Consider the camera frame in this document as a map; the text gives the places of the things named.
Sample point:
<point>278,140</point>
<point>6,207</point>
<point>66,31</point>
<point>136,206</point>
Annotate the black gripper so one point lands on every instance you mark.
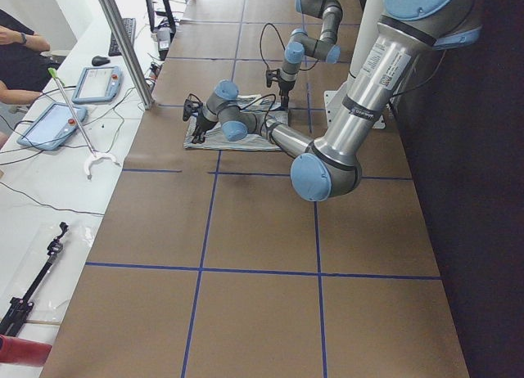
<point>201,125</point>
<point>284,86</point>

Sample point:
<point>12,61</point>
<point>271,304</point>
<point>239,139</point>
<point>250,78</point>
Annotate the striped polo shirt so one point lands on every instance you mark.
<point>236,136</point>

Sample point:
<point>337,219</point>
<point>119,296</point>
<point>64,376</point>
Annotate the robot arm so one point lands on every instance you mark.
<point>327,166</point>
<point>322,46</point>

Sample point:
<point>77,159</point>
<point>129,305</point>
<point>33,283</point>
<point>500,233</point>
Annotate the white reacher grabber tool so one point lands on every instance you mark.
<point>95,155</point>

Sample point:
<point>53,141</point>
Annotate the far blue teach pendant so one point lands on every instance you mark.
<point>98,85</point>

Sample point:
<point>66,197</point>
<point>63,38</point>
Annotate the blue teach pendant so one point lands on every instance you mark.
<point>98,85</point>
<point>50,130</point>

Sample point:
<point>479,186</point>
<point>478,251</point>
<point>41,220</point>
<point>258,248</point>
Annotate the black computer mouse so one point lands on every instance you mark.
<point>100,60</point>

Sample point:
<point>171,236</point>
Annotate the near blue teach pendant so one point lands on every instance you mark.
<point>50,130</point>

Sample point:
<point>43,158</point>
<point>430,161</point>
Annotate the seated person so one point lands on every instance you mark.
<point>23,66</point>

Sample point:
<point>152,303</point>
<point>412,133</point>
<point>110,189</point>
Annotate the red cylinder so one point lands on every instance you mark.
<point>22,352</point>

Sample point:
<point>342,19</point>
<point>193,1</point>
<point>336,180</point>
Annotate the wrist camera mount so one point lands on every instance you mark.
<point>192,107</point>
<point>272,76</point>

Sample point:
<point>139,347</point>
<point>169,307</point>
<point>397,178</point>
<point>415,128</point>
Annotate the aluminium frame post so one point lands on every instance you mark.
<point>115,22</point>

